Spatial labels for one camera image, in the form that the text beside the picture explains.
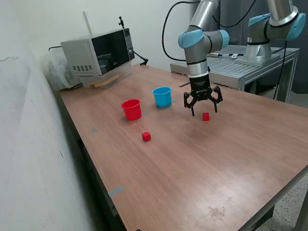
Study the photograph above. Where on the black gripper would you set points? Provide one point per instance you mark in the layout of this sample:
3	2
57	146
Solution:
200	87

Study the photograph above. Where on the red cube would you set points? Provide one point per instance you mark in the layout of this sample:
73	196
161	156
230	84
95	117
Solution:
206	117
146	137

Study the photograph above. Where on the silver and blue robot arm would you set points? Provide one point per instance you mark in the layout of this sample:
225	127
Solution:
195	55

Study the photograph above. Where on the aluminium robot base table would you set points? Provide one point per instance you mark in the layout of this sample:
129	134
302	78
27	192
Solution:
231	69

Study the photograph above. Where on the blue plastic cup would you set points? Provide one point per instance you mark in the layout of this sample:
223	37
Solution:
163	99

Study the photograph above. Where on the silver cylinder device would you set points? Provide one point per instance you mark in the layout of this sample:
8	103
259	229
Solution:
216	55

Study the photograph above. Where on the white tag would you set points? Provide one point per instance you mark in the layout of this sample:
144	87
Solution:
234	56

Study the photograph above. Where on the dark grey curtain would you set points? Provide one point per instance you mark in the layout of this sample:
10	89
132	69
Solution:
238	36

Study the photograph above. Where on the red plastic cup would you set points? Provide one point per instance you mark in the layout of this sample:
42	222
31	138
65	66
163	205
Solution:
132	111

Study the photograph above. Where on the wooden sticks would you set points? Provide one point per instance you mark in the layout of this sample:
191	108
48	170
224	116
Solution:
103	83

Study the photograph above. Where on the grey tape strip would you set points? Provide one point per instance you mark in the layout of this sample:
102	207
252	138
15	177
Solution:
116	191

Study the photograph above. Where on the silver microwave oven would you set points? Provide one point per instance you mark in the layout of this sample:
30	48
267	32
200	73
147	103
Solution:
79	55

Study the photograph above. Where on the white rod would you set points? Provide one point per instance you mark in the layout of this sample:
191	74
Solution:
87	24

